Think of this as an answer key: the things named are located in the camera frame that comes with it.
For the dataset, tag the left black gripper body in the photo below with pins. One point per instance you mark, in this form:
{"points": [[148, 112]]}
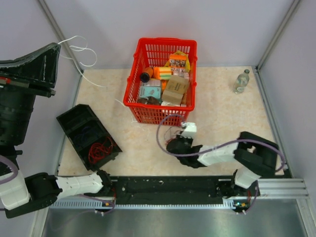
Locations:
{"points": [[16, 107]]}

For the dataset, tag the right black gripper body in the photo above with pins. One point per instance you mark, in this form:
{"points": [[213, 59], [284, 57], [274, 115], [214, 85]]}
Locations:
{"points": [[186, 140]]}

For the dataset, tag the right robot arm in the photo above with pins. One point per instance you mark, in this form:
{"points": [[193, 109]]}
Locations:
{"points": [[258, 157]]}

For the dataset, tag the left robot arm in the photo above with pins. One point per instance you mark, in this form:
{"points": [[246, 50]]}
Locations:
{"points": [[21, 195]]}

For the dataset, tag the brown wrapped package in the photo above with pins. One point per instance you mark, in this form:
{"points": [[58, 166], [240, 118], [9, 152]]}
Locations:
{"points": [[149, 101]]}

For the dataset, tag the brown cardboard box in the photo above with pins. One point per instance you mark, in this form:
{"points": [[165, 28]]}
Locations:
{"points": [[175, 89]]}

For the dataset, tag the teal tissue box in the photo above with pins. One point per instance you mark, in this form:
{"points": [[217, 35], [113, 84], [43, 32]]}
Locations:
{"points": [[151, 88]]}

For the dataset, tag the black divided tray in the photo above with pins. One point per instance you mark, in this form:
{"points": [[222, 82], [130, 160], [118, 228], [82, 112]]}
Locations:
{"points": [[92, 142]]}

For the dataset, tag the pink white packet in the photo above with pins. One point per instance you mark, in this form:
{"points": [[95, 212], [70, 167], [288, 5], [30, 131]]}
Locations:
{"points": [[181, 72]]}

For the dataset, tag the striped sponge pack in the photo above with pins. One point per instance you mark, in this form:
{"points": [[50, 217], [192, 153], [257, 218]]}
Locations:
{"points": [[162, 73]]}

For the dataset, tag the yellow bag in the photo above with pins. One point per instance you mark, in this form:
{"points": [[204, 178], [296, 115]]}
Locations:
{"points": [[188, 65]]}

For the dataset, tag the orange black bottle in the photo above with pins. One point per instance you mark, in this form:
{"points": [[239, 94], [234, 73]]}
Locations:
{"points": [[146, 74]]}

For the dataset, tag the orange snack box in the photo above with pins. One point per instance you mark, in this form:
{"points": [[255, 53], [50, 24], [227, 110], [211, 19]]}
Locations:
{"points": [[177, 61]]}

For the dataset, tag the clear glass bottle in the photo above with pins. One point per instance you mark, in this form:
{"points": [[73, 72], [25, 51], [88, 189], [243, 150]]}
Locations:
{"points": [[241, 82]]}

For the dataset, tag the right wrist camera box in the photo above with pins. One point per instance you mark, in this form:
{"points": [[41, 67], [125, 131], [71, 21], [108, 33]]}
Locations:
{"points": [[189, 129]]}

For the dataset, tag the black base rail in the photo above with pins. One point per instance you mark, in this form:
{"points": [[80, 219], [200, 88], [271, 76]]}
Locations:
{"points": [[172, 190]]}

